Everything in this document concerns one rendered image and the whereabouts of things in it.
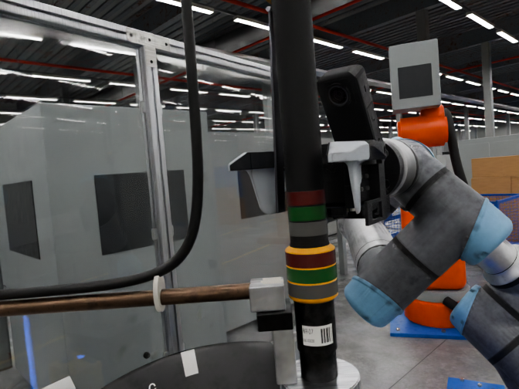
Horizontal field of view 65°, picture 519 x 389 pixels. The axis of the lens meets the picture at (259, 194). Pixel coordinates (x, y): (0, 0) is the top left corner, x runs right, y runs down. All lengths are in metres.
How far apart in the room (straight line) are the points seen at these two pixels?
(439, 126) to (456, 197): 3.80
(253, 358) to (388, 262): 0.21
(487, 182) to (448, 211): 7.91
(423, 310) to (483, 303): 3.26
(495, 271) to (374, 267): 0.55
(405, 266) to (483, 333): 0.59
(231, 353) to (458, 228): 0.32
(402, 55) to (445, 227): 3.84
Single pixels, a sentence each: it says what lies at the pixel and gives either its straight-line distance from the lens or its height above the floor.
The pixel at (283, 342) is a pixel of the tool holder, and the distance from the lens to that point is 0.37.
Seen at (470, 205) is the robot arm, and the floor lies 1.59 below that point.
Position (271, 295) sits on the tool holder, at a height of 1.54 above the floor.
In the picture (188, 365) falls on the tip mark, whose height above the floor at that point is 1.42.
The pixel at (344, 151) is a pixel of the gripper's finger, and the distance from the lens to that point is 0.31.
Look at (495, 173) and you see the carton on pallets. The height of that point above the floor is 1.30.
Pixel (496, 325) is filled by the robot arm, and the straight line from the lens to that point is 1.12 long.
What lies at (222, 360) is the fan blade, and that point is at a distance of 0.55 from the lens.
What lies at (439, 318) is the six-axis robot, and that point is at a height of 0.14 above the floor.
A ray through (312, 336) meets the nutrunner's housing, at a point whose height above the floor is 1.51.
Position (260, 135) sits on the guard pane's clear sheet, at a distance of 1.53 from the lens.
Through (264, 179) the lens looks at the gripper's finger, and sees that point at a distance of 0.38.
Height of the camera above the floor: 1.65
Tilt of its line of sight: 3 degrees down
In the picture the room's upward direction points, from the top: 5 degrees counter-clockwise
